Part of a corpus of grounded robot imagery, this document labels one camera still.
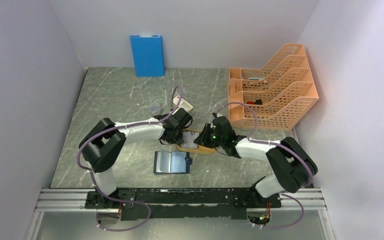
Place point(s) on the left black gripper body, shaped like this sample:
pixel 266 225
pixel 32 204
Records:
pixel 178 138

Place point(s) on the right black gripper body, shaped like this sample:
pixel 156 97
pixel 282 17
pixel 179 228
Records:
pixel 221 141

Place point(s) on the orange oval tray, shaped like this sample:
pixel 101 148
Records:
pixel 200 150

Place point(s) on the blue leather card holder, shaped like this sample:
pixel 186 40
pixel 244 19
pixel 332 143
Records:
pixel 172 162

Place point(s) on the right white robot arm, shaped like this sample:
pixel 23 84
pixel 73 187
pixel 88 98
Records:
pixel 291 165

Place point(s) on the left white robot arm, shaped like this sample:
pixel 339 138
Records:
pixel 99 150

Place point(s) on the stack of grey VIP cards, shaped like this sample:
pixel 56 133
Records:
pixel 188 140

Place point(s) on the small green white box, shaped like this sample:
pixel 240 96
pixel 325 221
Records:
pixel 179 103

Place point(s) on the small clear plastic cup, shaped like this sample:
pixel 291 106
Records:
pixel 154 108

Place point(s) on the red black item in organizer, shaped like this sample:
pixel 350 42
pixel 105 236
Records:
pixel 256 102

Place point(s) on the orange mesh file organizer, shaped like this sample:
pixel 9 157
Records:
pixel 285 85

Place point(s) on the blue rectangular box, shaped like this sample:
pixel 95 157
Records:
pixel 147 52

